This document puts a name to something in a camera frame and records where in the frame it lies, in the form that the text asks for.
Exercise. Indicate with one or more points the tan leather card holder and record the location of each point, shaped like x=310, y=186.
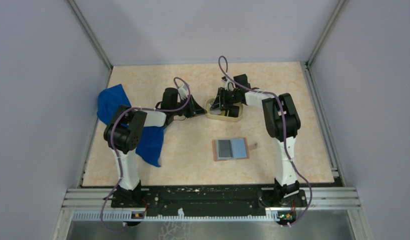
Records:
x=232, y=149

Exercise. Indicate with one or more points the black card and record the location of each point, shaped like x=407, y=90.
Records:
x=224, y=149

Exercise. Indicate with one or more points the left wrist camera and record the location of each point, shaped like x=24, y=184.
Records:
x=184, y=91

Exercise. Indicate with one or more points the beige oval tray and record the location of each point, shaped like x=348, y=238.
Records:
x=221, y=116

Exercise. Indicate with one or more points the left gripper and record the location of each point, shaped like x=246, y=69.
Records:
x=195, y=109

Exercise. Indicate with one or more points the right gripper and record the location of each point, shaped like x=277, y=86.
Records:
x=222, y=98

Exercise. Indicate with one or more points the blue cloth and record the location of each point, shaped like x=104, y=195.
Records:
x=115, y=102

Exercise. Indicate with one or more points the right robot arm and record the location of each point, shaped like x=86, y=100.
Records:
x=281, y=121

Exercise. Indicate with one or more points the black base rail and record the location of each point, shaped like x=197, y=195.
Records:
x=233, y=200

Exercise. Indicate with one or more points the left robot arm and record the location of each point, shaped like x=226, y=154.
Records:
x=139, y=132

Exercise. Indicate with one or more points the aluminium frame rail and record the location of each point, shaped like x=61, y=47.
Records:
x=94, y=204

